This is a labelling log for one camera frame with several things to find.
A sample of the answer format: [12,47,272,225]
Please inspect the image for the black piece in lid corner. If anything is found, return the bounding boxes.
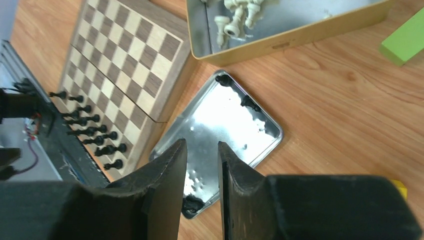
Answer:
[215,74,233,87]

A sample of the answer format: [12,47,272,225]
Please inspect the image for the white bishop in tin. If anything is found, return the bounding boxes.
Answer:
[224,5,245,38]

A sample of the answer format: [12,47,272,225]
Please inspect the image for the white chess piece in tin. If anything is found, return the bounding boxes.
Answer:
[214,15,230,48]

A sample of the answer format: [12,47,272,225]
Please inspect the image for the black chess piece eleventh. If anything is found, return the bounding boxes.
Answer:
[68,95,84,103]

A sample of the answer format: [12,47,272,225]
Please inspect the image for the green toy block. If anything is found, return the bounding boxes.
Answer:
[379,9,424,66]

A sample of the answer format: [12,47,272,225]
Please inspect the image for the silver tin lid black pieces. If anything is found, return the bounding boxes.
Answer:
[149,69,284,219]

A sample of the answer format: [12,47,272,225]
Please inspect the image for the gold tin with white pieces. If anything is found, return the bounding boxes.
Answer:
[186,0,393,67]

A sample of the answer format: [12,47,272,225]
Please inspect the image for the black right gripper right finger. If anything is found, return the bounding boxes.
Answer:
[218,141,332,240]

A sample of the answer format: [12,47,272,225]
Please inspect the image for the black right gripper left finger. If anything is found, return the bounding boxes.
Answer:
[105,138,188,240]

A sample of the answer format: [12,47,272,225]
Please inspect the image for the wooden chess board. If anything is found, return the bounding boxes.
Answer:
[54,0,196,181]

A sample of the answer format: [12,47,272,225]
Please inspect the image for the yellow toy block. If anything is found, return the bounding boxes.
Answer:
[390,179,408,200]

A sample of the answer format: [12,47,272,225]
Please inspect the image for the black pawn in lid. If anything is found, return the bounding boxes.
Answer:
[240,95,262,112]

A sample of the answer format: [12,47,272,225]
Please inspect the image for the black chess piece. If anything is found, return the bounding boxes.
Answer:
[48,91,68,100]
[76,105,92,114]
[103,159,124,171]
[66,127,97,137]
[84,114,100,123]
[82,135,105,146]
[94,145,116,157]

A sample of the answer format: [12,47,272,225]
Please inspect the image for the black pawn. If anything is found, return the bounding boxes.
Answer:
[240,95,262,112]
[110,143,127,153]
[87,124,108,134]
[102,131,118,140]

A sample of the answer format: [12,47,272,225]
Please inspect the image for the white pawn in tin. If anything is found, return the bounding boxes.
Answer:
[244,2,261,29]

